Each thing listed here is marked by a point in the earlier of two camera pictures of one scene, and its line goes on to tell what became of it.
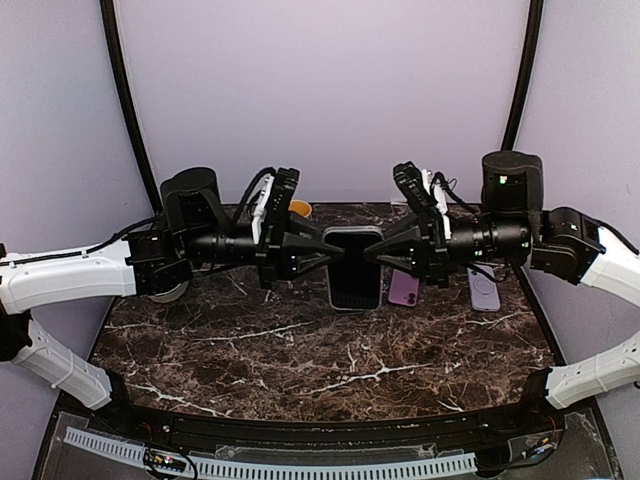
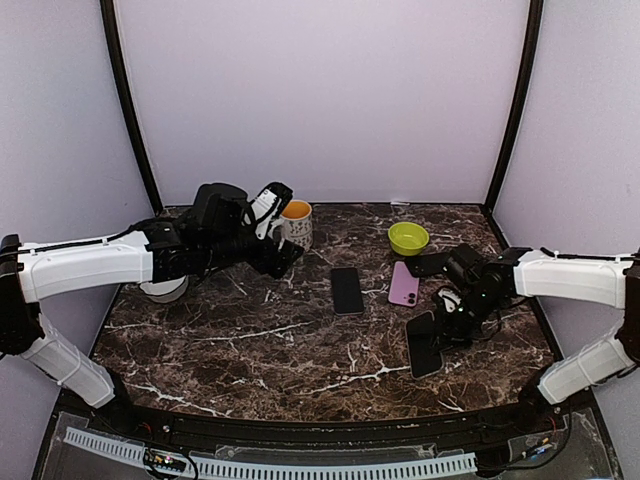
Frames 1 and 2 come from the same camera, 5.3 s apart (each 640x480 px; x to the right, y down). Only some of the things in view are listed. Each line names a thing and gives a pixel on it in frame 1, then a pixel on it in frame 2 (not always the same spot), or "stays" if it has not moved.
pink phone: (403, 288) stays
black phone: (354, 278) → (426, 360)
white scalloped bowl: (170, 295) stays
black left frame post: (108, 8) stays
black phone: (355, 281) → (425, 361)
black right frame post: (534, 29) stays
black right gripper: (435, 257) → (450, 338)
